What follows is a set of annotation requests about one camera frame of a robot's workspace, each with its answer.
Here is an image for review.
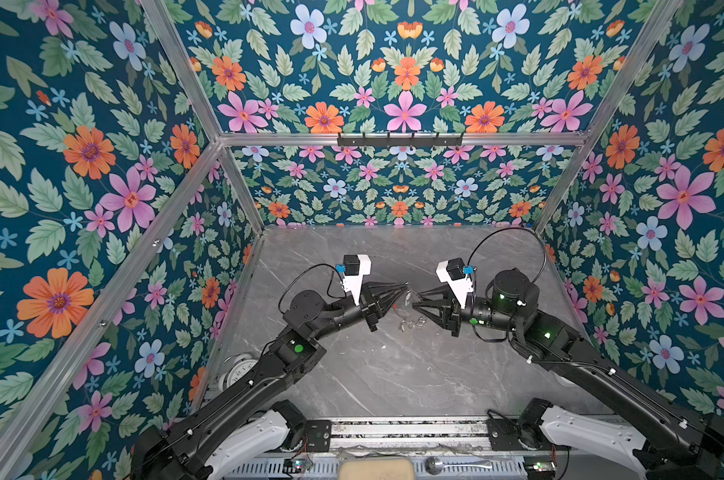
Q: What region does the aluminium frame bar left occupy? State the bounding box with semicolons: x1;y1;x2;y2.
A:
0;141;223;479

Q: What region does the black hook rack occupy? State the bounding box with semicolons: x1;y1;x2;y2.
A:
336;132;464;149

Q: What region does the aluminium frame horizontal bar back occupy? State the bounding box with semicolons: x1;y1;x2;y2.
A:
218;132;586;148

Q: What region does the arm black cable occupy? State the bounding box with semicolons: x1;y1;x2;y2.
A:
466;225;548;286
276;262;345;313

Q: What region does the aluminium frame corner post left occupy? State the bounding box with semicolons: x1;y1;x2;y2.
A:
142;0;265;238

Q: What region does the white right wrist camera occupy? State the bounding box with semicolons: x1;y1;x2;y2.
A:
436;258;475;308

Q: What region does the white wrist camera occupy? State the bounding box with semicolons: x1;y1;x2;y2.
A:
436;258;475;308
336;254;372;306

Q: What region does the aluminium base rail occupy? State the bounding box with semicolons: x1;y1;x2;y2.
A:
217;415;639;457

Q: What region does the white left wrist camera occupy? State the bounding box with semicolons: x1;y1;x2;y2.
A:
336;254;372;306

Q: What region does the beige pad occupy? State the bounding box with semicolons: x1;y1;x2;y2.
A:
337;457;417;480

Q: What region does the white analog clock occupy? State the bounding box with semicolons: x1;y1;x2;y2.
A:
217;353;258;392

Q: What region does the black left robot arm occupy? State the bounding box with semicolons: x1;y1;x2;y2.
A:
127;282;408;479

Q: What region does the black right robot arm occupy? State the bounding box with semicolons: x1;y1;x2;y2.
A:
413;269;724;479

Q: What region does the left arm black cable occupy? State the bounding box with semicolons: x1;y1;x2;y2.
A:
276;262;345;313

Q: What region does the aluminium frame corner post right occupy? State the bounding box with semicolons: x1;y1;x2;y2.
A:
534;0;684;238

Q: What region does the bunch of keys yellow tag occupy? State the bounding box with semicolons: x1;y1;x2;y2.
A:
399;317;428;332

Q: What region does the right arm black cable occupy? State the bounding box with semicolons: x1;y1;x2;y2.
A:
466;225;548;286

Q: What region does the aluminium frame corner post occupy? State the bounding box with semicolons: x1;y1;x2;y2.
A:
534;0;684;238
142;0;265;238

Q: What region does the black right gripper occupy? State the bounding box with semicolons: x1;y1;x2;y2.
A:
413;284;523;339

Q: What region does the metal spoon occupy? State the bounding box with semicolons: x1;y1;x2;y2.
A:
424;456;495;476

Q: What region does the large keyring with red grip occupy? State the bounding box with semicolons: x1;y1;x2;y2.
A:
393;289;421;322

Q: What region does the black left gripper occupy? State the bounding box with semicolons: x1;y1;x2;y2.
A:
311;279;409;343

